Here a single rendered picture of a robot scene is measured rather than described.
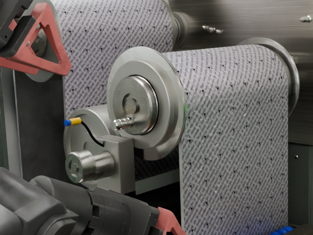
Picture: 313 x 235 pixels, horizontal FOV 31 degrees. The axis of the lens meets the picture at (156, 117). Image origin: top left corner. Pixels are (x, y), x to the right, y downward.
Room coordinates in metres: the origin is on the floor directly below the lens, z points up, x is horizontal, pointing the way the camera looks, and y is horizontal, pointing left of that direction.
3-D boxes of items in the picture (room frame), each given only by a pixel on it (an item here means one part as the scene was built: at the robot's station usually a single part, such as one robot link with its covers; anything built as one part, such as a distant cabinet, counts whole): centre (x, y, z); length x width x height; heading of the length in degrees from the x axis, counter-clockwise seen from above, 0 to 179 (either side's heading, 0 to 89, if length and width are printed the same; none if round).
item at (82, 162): (0.70, 0.10, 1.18); 0.04 x 0.02 x 0.04; 44
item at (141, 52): (0.73, 0.02, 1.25); 0.15 x 0.01 x 0.15; 44
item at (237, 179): (0.77, -0.11, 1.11); 0.23 x 0.01 x 0.18; 134
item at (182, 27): (1.11, -0.02, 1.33); 0.07 x 0.07 x 0.07; 44
